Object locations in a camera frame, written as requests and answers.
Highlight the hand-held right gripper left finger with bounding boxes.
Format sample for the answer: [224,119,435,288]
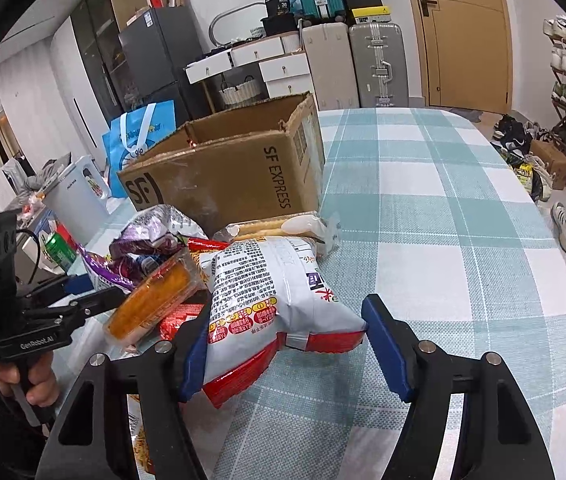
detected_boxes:
[38,306,225,480]

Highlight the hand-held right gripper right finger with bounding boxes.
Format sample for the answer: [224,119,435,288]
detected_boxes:
[362,293,557,480]

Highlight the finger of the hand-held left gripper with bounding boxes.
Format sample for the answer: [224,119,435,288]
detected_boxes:
[58,286,130,322]
[17,272,95,307]

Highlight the small red snack packet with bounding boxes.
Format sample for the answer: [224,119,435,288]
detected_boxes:
[159,302,205,344]

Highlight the orange cake packet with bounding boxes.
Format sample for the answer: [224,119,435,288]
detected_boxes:
[104,251,210,347]

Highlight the purple snack bag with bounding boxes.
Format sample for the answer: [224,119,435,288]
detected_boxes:
[76,204,210,294]

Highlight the white red snack bag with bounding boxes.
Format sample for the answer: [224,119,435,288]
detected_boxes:
[198,234,368,409]

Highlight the red yellow snack packet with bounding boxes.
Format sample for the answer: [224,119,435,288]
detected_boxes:
[185,237,231,291]

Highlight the clear cracker packet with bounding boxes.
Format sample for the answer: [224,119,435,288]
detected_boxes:
[212,211,342,257]

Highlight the person's left hand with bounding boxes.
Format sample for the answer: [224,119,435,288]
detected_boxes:
[0,346,62,409]

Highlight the green drink can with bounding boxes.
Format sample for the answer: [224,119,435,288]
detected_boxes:
[43,232,78,274]

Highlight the white plastic bin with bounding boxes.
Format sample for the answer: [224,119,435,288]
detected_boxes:
[40,155,112,241]

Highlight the teal checked tablecloth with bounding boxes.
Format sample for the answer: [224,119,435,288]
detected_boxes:
[53,107,566,480]

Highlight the blue tote bag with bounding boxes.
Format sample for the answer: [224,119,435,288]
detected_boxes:
[102,100,177,199]

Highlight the tall glass door cabinet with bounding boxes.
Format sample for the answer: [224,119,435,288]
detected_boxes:
[70,0,149,126]

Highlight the pile of shoes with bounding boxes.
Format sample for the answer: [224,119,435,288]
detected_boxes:
[490,114,560,202]

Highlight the white wicker basket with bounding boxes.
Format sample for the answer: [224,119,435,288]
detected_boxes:
[218,75,264,109]

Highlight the small brown cardboard box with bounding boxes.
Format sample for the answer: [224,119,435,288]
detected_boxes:
[530,138,566,191]

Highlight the dark grey refrigerator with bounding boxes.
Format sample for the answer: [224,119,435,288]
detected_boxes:
[118,7,215,122]

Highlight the silver suitcase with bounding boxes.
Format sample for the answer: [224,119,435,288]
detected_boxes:
[348,22,410,109]

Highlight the beige suitcase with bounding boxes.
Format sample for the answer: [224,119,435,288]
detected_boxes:
[300,22,364,111]

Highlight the white drawer unit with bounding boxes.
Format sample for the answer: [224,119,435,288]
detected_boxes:
[185,34,317,111]

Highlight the wooden door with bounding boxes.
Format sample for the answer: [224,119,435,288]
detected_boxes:
[400,0,514,114]

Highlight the yellow black shoe box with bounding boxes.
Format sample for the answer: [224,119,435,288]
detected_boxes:
[350,5,393,25]

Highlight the black printed box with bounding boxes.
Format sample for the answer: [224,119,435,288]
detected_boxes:
[264,0,302,17]

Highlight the grey metal tube frame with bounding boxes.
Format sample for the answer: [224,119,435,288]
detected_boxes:
[208,2,270,54]

